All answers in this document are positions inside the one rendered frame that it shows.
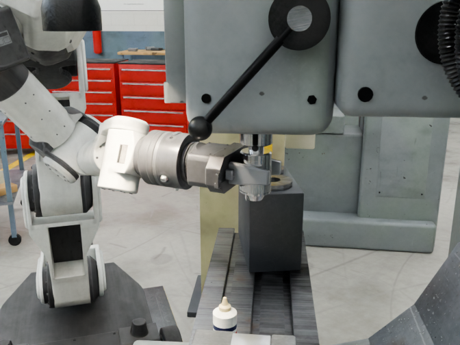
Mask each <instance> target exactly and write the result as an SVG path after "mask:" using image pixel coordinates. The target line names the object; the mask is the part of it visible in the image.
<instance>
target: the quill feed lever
mask: <svg viewBox="0 0 460 345"><path fill-rule="evenodd" d="M330 22H331V12H330V8H329V4H328V3H327V0H274V1H273V3H272V5H271V7H270V11H269V15H268V24H269V28H270V32H271V34H272V36H273V37H274V40H273V41H272V42H271V43H270V44H269V45H268V46H267V47H266V48H265V49H264V50H263V51H262V53H261V54H260V55H259V56H258V57H257V58H256V60H255V61H254V62H253V63H252V64H251V65H250V66H249V67H248V68H247V69H246V70H245V71H244V73H243V74H242V75H241V76H240V77H239V78H238V80H237V81H236V82H235V83H234V84H233V85H232V87H230V89H228V91H226V93H225V94H224V95H223V96H222V97H221V98H220V100H219V101H218V102H217V103H216V104H215V105H214V106H213V108H212V109H211V110H210V111H208V113H207V114H206V115H205V116H197V117H194V118H193V119H192V120H191V121H190V122H189V125H188V133H189V134H190V136H191V137H192V138H193V139H195V140H198V141H202V140H206V139H208V137H210V136H211V134H212V123H213V121H214V120H215V119H216V118H217V117H218V116H219V115H220V113H221V112H222V111H223V110H224V109H225V108H226V107H227V106H228V104H230V102H232V100H233V99H234V98H235V97H236V96H237V95H238V94H239V93H240V91H241V90H242V89H243V88H244V87H245V86H246V85H247V83H248V82H249V81H250V80H251V79H252V78H253V77H254V76H255V75H256V74H257V73H258V72H259V71H260V69H261V68H262V67H263V66H264V65H265V64H266V63H267V61H268V60H269V59H270V58H271V57H272V56H273V55H274V54H275V53H276V52H277V51H278V50H279V49H280V47H281V46H283V47H285V48H287V49H291V50H295V51H301V50H305V49H309V48H312V47H314V46H315V45H317V44H318V43H319V42H320V41H321V40H322V39H323V38H324V37H325V35H326V34H327V32H328V30H329V26H330Z"/></svg>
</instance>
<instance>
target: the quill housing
mask: <svg viewBox="0 0 460 345"><path fill-rule="evenodd" d="M273 1H274V0H183V4H184V33H185V62H186V114H187V117H188V121H189V122H190V121H191V120H192V119H193V118H194V117H197V116H205V115H206V114H207V113H208V111H210V110H211V109H212V108H213V106H214V105H215V104H216V103H217V102H218V101H219V100H220V98H221V97H222V96H223V95H224V94H225V93H226V91H228V89H230V87H232V85H233V84H234V83H235V82H236V81H237V80H238V78H239V77H240V76H241V75H242V74H243V73H244V71H245V70H246V69H247V68H248V67H249V66H250V65H251V64H252V63H253V62H254V61H255V60H256V58H257V57H258V56H259V55H260V54H261V53H262V51H263V50H264V49H265V48H266V47H267V46H268V45H269V44H270V43H271V42H272V41H273V40H274V37H273V36H272V34H271V32H270V28H269V24H268V15H269V11H270V7H271V5H272V3H273ZM327 3H328V4H329V8H330V12H331V22H330V26H329V30H328V32H327V34H326V35H325V37H324V38H323V39H322V40H321V41H320V42H319V43H318V44H317V45H315V46H314V47H312V48H309V49H305V50H301V51H295V50H291V49H287V48H285V47H283V46H281V47H280V49H279V50H278V51H277V52H276V53H275V54H274V55H273V56H272V57H271V58H270V59H269V60H268V61H267V63H266V64H265V65H264V66H263V67H262V68H261V69H260V71H259V72H258V73H257V74H256V75H255V76H254V77H253V78H252V79H251V80H250V81H249V82H248V83H247V85H246V86H245V87H244V88H243V89H242V90H241V91H240V93H239V94H238V95H237V96H236V97H235V98H234V99H233V100H232V102H230V104H228V106H227V107H226V108H225V109H224V110H223V111H222V112H221V113H220V115H219V116H218V117H217V118H216V119H215V120H214V121H213V123H212V133H240V134H281V135H314V134H319V133H321V132H323V131H324V130H325V129H326V128H327V127H328V126H329V124H330V123H331V121H332V117H333V104H334V91H335V67H336V55H337V32H338V19H339V7H340V0H327Z"/></svg>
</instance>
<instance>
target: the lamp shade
mask: <svg viewBox="0 0 460 345"><path fill-rule="evenodd" d="M40 9H41V17H42V30H43V31H103V30H102V19H101V7H100V5H99V2H98V0H42V4H41V8H40Z"/></svg>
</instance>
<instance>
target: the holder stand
mask: <svg viewBox="0 0 460 345"><path fill-rule="evenodd" d="M303 206H304V192H303V191H302V190H301V188H300V187H299V186H298V184H297V182H295V180H294V178H293V177H292V176H291V174H290V173H289V171H288V170H287V168H286V167H285V166H281V174H280V175H272V177H271V193H270V194H267V195H265V196H264V197H263V199H262V200H261V201H250V200H248V198H247V196H246V195H245V194H242V193H241V192H240V185H238V234H239V237H240V241H241V245H242V249H243V252H244V256H245V260H246V264H247V267H248V271H249V272H272V271H288V270H300V269H301V254H302V238H303Z"/></svg>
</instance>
